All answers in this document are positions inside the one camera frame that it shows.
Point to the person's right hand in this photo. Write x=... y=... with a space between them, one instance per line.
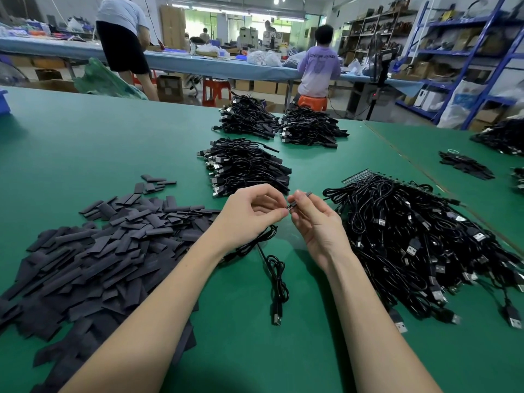
x=319 y=231

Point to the person's left hand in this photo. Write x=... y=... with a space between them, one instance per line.
x=241 y=215

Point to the black heat shrink sleeve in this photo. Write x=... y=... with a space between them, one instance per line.
x=299 y=200

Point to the pile of black sleeve strips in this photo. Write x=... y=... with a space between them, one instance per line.
x=82 y=270

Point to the person's left forearm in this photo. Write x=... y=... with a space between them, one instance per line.
x=135 y=331

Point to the person's right forearm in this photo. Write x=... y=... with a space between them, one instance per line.
x=381 y=335

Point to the red plastic stool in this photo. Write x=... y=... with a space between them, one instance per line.
x=216 y=91

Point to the orange plastic stool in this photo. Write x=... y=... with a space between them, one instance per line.
x=313 y=103

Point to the small upright cardboard box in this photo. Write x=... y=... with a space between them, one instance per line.
x=170 y=88

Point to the black tripod stand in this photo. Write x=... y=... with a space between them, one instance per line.
x=381 y=65

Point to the white plastic bag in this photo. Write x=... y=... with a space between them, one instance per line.
x=461 y=106

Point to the green plastic bag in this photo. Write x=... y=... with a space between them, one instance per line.
x=109 y=80

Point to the dark storage shelf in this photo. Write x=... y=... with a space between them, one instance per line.
x=372 y=30

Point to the open cardboard box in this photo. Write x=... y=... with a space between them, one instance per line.
x=53 y=86

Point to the blue metal shelving rack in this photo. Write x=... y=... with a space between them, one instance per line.
x=457 y=20

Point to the long blue work table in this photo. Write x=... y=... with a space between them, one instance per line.
x=49 y=49

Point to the blue plastic bin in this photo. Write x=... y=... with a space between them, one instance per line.
x=4 y=102

